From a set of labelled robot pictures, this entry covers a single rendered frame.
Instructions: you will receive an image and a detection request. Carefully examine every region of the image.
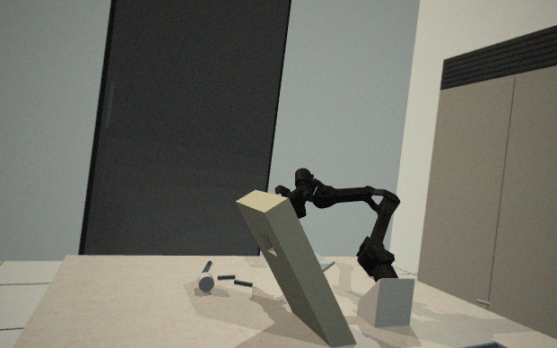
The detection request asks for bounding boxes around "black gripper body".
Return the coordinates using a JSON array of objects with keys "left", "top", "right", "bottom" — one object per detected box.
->
[{"left": 275, "top": 186, "right": 302, "bottom": 210}]

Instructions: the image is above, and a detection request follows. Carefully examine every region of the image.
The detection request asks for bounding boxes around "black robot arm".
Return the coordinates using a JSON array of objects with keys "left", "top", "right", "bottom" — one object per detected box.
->
[{"left": 292, "top": 168, "right": 400, "bottom": 283}]

